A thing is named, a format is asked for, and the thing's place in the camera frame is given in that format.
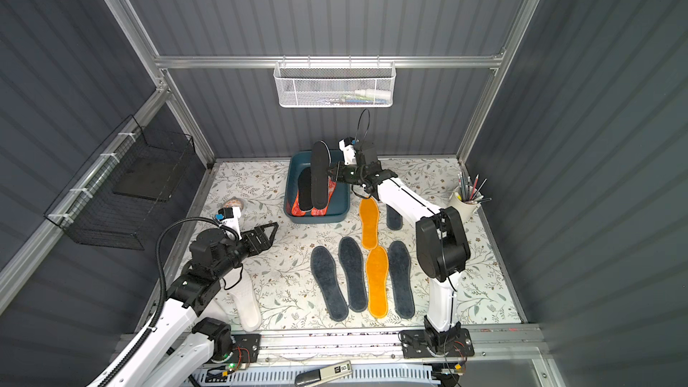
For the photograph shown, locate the yellow fleece insole lower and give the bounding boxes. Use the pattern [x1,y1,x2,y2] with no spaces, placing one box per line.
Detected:
[365,247,389,319]

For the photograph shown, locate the white tube in basket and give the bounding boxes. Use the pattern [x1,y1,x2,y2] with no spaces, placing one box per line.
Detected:
[354,89,393,103]

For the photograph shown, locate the teal plastic storage box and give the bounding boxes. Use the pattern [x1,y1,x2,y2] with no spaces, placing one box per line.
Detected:
[283,150,350,225]

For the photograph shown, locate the white pen cup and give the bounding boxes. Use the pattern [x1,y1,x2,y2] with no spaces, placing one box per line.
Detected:
[448,172,492,224]

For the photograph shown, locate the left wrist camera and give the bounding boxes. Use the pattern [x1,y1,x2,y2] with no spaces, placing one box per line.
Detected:
[215,206,241,240]

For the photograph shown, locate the grey handheld device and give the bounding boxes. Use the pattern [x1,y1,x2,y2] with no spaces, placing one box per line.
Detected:
[294,360,353,387]

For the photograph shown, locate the white insole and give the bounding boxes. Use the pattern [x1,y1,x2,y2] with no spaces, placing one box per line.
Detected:
[199,299,229,324]
[224,267,263,333]

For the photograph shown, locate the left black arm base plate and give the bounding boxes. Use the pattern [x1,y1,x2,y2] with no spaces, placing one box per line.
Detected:
[183,332,263,366]

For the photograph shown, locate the red patterned insole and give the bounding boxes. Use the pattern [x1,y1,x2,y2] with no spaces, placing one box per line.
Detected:
[310,179,337,217]
[290,198,306,217]

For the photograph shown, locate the black insole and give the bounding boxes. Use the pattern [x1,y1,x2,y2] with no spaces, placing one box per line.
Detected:
[296,167,314,212]
[311,141,331,210]

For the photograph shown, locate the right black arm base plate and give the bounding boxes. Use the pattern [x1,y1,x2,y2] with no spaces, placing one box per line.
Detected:
[398,326,475,359]

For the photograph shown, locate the yellow fleece insole upper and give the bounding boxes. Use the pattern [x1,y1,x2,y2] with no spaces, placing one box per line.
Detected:
[358,198,380,250]

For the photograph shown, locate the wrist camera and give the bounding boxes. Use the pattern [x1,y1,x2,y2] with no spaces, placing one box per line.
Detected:
[339,137,358,166]
[215,206,241,240]

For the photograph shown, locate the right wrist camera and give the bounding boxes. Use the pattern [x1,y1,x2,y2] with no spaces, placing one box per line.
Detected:
[339,137,358,166]

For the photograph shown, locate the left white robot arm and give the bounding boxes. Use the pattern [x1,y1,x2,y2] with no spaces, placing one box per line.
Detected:
[91,217,279,386]

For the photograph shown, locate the white wire mesh basket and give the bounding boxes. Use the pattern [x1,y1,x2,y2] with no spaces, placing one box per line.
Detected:
[273,61,397,109]

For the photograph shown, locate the patterned tape roll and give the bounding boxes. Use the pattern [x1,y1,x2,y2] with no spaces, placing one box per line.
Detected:
[223,197,245,210]

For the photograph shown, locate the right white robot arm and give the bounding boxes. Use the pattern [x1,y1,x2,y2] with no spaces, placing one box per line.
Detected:
[328,137,471,333]

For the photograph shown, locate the dark grey fleece insole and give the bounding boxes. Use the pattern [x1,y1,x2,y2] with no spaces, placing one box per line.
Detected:
[310,245,349,322]
[338,236,368,313]
[388,241,416,319]
[386,205,403,231]

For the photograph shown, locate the black wire mesh basket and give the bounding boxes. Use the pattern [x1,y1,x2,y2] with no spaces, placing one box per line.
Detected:
[44,118,195,251]

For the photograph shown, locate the yellow fleece insole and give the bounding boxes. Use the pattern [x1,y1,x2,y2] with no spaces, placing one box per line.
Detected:
[365,247,389,319]
[358,198,380,250]

